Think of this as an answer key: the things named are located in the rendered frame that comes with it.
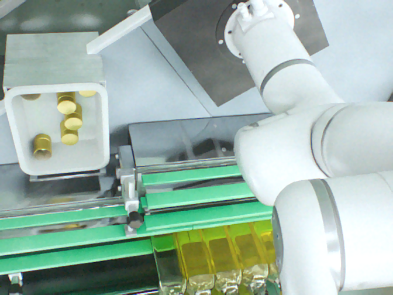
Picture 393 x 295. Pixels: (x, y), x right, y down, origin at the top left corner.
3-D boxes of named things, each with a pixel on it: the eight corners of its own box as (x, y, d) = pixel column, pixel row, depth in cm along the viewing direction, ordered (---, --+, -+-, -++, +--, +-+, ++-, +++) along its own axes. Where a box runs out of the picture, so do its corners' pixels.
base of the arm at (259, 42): (206, 5, 74) (231, 63, 64) (276, -33, 71) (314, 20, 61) (238, 67, 85) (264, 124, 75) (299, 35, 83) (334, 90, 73)
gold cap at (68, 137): (58, 119, 90) (59, 134, 87) (76, 117, 90) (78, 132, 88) (60, 131, 92) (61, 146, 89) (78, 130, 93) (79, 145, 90)
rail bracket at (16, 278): (11, 253, 102) (9, 309, 93) (6, 237, 97) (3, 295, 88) (30, 251, 103) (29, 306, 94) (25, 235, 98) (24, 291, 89)
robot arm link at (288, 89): (325, 92, 73) (372, 168, 62) (248, 120, 74) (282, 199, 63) (323, 47, 65) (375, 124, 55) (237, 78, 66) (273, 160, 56)
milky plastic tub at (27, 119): (23, 146, 95) (22, 177, 89) (3, 59, 79) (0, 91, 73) (106, 139, 99) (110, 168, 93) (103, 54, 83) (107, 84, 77)
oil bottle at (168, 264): (142, 218, 103) (159, 306, 89) (144, 203, 99) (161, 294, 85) (167, 215, 104) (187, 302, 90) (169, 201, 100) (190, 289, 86)
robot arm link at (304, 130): (421, 177, 43) (264, 232, 44) (347, 154, 67) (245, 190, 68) (391, 83, 43) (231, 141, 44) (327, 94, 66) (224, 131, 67)
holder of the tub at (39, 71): (28, 160, 99) (27, 188, 94) (4, 58, 79) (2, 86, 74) (106, 153, 103) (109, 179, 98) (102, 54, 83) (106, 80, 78)
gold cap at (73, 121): (62, 102, 87) (62, 118, 84) (80, 101, 88) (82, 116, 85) (64, 116, 89) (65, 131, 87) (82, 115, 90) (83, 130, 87)
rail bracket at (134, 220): (119, 205, 96) (126, 256, 88) (118, 152, 84) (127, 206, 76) (133, 203, 97) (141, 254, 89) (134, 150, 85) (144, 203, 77)
